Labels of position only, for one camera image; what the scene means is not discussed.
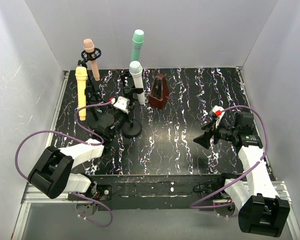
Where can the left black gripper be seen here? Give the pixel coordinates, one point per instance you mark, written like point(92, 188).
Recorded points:
point(125, 114)

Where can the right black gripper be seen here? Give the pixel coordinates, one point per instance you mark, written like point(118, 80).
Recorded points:
point(213, 135)

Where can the tall black clip stand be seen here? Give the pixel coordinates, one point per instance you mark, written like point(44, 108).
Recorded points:
point(132, 127)

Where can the small black tripod clip stand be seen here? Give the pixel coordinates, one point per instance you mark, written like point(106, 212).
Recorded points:
point(124, 77)

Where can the white microphone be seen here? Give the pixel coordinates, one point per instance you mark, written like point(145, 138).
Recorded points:
point(136, 70)

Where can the yellow microphone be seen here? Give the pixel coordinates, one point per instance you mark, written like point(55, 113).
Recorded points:
point(81, 76)

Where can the black tripod shock-mount stand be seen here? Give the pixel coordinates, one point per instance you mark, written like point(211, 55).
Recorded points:
point(93, 94)

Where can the teal microphone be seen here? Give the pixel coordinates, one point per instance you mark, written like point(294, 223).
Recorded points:
point(137, 42)

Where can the pink microphone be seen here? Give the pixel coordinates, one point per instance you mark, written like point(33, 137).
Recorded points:
point(89, 48)

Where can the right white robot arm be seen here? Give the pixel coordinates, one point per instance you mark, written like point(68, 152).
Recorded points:
point(261, 210)

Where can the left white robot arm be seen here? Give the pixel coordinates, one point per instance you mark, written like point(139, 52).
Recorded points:
point(52, 174)

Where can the brown metronome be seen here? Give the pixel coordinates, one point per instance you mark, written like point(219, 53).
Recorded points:
point(159, 93)

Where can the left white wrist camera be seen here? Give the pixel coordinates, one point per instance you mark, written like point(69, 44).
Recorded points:
point(122, 104)

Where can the black front mounting rail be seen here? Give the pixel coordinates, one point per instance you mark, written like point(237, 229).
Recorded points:
point(150, 192)

